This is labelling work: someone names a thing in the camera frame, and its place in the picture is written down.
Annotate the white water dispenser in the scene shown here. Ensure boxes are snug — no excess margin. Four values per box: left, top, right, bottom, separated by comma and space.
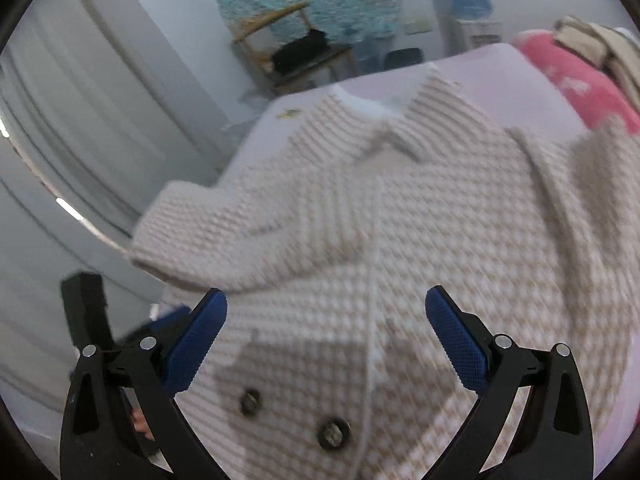
432, 0, 503, 55

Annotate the white curtain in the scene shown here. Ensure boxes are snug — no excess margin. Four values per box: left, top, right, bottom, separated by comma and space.
1, 0, 262, 410

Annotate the beige clothes pile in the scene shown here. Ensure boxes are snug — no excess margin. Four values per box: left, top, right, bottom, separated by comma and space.
554, 15, 639, 110

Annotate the person's left hand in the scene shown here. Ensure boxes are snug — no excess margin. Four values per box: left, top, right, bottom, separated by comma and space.
131, 408, 155, 442

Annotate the wooden chair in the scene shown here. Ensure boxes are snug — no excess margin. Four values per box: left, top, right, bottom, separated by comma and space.
233, 1, 361, 96

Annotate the pink floral blanket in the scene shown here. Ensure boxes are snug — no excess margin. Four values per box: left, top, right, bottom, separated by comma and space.
512, 29, 639, 136

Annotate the lilac bed sheet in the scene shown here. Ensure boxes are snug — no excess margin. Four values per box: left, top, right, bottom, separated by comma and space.
219, 41, 640, 470

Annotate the black garment on chair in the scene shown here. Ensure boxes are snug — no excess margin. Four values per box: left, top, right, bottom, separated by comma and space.
271, 28, 329, 75

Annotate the beige white houndstooth coat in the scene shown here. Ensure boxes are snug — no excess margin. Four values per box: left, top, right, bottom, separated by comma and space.
129, 73, 639, 479

